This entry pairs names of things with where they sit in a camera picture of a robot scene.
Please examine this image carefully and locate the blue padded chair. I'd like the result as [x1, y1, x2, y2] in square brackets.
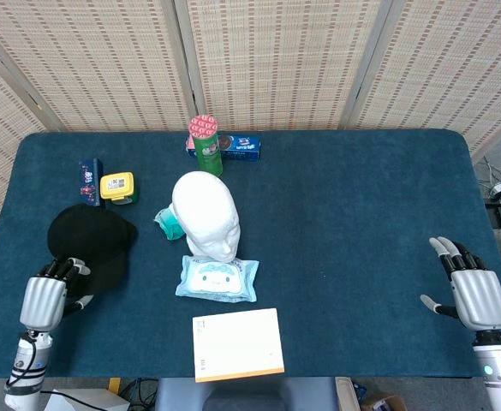
[153, 377, 339, 411]

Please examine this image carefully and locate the blue felt table cover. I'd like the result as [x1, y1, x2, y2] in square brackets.
[0, 128, 501, 380]

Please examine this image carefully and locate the green wet wipes pack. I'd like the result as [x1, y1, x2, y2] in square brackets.
[153, 203, 187, 242]

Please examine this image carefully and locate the green chips can red lid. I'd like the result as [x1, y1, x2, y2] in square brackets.
[188, 113, 224, 177]

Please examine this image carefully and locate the brown cardboard box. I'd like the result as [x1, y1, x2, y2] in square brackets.
[359, 392, 409, 411]

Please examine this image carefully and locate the green tub with yellow lid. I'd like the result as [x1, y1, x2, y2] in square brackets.
[98, 171, 140, 206]

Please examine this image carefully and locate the blue cookie box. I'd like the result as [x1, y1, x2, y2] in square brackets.
[217, 134, 263, 161]

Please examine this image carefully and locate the woven bamboo folding screen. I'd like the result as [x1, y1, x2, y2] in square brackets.
[0, 0, 501, 283]

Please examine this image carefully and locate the light blue cartoon wipes pack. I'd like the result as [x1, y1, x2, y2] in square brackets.
[175, 254, 260, 304]

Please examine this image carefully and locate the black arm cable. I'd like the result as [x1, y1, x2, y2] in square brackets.
[3, 333, 48, 393]

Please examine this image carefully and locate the dark blue small carton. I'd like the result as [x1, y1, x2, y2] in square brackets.
[78, 158, 106, 208]

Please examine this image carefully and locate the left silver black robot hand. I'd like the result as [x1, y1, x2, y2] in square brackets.
[19, 257, 94, 334]

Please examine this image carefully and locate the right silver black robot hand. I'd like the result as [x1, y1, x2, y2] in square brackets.
[419, 235, 501, 332]

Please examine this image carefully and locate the black baseball cap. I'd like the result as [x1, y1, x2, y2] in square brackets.
[46, 202, 140, 297]

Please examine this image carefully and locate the white foam mannequin head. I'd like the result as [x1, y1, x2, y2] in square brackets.
[171, 170, 242, 264]

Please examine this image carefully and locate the white box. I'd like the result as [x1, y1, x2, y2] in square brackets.
[43, 387, 130, 411]

